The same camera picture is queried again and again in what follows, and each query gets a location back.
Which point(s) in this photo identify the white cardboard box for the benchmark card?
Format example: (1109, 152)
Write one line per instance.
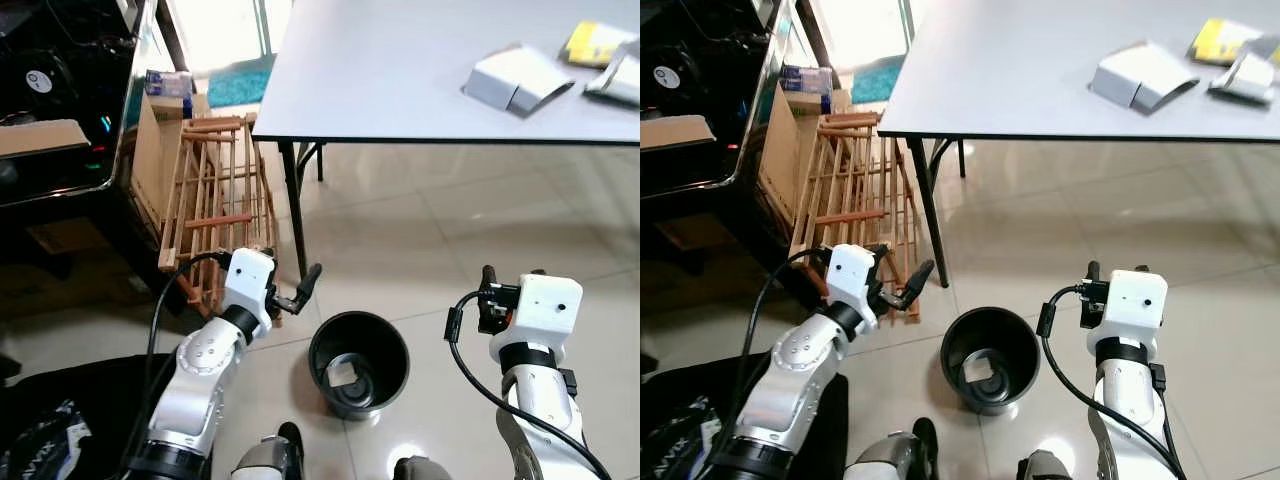
(510, 75)
(1135, 72)

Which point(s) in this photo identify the brown cardboard box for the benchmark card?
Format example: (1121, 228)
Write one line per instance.
(150, 165)
(780, 155)

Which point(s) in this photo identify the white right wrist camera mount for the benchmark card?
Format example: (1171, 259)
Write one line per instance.
(540, 310)
(1130, 305)

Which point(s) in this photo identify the black fabric bag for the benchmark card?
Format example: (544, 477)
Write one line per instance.
(70, 400)
(675, 430)

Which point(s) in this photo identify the black round rubbish bin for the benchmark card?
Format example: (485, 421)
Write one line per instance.
(1008, 340)
(378, 345)

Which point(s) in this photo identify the small blue white box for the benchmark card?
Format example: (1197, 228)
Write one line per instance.
(805, 79)
(168, 83)

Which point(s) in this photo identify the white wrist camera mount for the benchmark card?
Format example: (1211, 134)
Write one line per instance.
(850, 275)
(1130, 305)
(540, 310)
(247, 280)

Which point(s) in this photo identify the wooden slatted rack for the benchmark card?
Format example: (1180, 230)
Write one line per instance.
(215, 220)
(845, 215)

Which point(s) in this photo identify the small white paper scrap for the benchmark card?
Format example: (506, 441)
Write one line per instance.
(977, 370)
(345, 375)

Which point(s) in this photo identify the robot right leg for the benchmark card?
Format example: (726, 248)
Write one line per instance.
(1045, 465)
(420, 468)

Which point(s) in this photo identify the brown cardboard flap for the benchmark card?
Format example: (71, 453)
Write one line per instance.
(40, 137)
(675, 132)

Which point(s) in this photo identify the grey table with black legs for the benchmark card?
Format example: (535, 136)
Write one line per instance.
(1000, 70)
(400, 70)

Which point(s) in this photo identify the teal rug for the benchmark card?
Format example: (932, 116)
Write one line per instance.
(240, 85)
(880, 80)

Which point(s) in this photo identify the robot left leg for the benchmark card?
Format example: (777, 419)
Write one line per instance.
(265, 455)
(890, 455)

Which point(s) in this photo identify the robot leg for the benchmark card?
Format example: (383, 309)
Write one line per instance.
(420, 468)
(1045, 465)
(890, 455)
(265, 455)

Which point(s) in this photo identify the black glass computer case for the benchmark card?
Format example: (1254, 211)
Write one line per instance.
(700, 60)
(60, 70)

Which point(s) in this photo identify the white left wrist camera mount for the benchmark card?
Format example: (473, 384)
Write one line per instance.
(247, 280)
(850, 275)

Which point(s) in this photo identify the yellow packet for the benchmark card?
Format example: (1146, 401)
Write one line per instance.
(590, 42)
(1218, 40)

